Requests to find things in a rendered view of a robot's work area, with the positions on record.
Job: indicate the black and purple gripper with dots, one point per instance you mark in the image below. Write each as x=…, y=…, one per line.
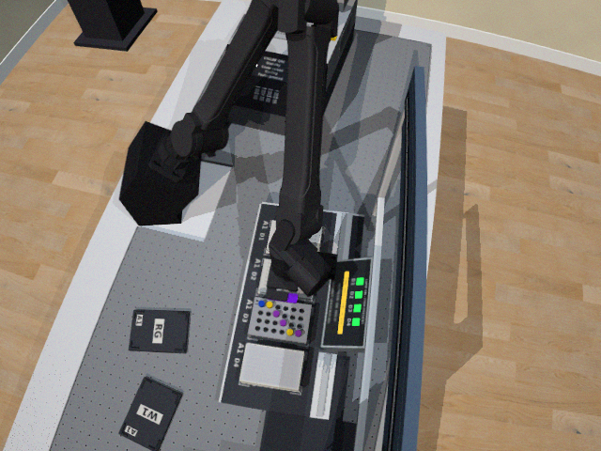
x=276, y=280

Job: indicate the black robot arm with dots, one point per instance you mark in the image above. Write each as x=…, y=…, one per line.
x=299, y=214

